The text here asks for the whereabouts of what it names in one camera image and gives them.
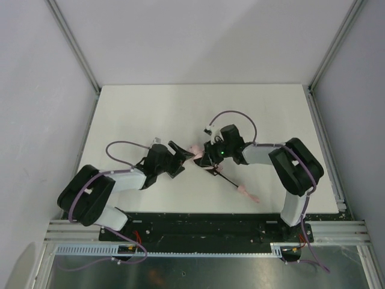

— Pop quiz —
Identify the pink folding umbrella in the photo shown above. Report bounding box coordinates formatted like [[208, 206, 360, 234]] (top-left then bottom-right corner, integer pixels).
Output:
[[189, 141, 260, 204]]

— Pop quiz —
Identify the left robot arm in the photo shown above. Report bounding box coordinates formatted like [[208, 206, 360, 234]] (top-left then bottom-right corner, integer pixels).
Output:
[[57, 139, 194, 231]]

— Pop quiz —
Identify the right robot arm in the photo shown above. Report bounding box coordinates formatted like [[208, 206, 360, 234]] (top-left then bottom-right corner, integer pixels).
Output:
[[189, 124, 324, 234]]

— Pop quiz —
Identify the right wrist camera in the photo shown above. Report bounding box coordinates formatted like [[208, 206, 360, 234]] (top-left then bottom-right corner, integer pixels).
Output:
[[204, 125, 222, 145]]

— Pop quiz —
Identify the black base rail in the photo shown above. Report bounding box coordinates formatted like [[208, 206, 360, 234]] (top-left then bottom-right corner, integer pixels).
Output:
[[99, 210, 313, 253]]

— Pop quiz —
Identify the grey cable duct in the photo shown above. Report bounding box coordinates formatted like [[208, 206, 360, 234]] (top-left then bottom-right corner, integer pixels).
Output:
[[55, 243, 301, 258]]

